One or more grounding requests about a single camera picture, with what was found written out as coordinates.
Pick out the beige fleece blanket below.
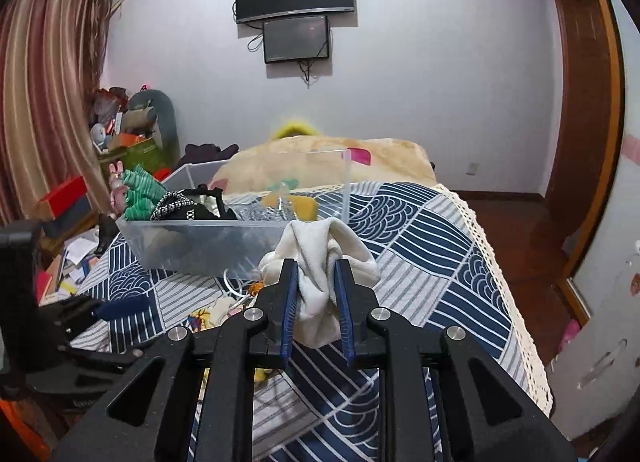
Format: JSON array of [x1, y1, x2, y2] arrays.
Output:
[[207, 135, 434, 194]]

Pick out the red box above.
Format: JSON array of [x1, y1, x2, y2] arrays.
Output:
[[34, 175, 92, 221]]

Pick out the green striped socks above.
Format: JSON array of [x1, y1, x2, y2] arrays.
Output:
[[122, 167, 169, 222]]

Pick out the wooden door frame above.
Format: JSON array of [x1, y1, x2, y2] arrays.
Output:
[[482, 0, 627, 329]]

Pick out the orange cloth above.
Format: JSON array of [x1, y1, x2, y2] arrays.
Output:
[[0, 399, 52, 462]]

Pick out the white cable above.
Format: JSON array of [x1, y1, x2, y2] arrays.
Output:
[[222, 268, 257, 310]]

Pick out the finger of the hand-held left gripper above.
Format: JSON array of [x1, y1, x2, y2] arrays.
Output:
[[65, 345, 147, 375], [47, 296, 151, 338]]

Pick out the clear plastic storage box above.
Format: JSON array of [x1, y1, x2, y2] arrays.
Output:
[[116, 146, 354, 279]]

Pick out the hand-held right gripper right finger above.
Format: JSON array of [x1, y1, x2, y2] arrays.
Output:
[[334, 259, 579, 462]]

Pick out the pink rabbit toy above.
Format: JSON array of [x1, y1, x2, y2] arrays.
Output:
[[108, 160, 131, 216]]

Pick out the dark brown plush toy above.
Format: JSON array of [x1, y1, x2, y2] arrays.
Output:
[[184, 143, 240, 164]]

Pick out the small black wall monitor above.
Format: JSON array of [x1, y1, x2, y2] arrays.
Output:
[[262, 15, 332, 64]]

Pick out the black cloth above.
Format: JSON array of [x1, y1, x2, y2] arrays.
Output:
[[179, 184, 239, 222]]

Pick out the pile of papers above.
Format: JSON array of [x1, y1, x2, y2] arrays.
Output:
[[39, 236, 102, 305]]

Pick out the white panel with slots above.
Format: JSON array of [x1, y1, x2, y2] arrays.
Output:
[[545, 241, 640, 443]]

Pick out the yellow plush toy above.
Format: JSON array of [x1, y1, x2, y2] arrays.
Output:
[[270, 119, 319, 139]]

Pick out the blue white patterned bedspread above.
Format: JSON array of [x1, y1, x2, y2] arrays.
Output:
[[70, 181, 554, 462]]

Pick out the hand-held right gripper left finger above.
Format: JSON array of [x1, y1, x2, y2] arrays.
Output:
[[52, 258, 301, 462]]

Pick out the striped brown curtain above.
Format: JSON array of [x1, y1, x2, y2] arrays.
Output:
[[0, 0, 119, 225]]

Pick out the green cardboard box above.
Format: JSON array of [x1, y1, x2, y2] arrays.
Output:
[[99, 136, 164, 174]]

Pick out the black monitor cable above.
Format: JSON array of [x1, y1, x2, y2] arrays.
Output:
[[298, 60, 321, 88]]

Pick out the black white patterned sock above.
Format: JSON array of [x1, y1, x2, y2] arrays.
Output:
[[149, 191, 199, 222]]

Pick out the yellow printed soft item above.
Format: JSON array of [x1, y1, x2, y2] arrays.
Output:
[[186, 296, 247, 334]]

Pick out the grey curved cushion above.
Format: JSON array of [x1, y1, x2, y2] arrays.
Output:
[[128, 88, 180, 159]]

